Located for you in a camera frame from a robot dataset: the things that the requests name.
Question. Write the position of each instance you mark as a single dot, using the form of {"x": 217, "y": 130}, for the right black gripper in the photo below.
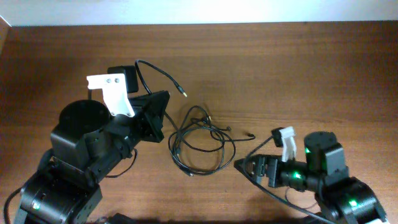
{"x": 263, "y": 162}

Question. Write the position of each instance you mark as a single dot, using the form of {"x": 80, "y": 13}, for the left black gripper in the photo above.
{"x": 150, "y": 117}

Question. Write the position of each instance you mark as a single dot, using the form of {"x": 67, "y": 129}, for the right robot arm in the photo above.
{"x": 341, "y": 197}

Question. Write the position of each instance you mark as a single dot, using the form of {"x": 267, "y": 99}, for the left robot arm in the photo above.
{"x": 87, "y": 143}

